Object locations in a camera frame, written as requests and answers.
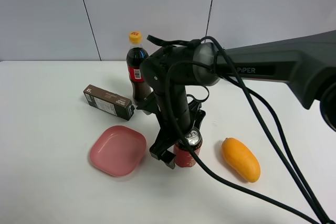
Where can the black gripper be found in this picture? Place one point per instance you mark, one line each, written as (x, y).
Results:
(187, 114)

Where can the red drink can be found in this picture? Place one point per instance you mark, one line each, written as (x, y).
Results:
(182, 156)

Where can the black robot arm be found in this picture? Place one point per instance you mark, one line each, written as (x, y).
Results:
(305, 64)

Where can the cola bottle yellow cap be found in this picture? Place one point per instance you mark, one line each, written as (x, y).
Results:
(135, 56)

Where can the yellow mango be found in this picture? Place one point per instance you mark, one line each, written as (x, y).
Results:
(239, 157)

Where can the pink square plate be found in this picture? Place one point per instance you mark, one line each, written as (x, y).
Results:
(118, 151)

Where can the brown cardboard box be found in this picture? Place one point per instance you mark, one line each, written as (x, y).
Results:
(109, 102)

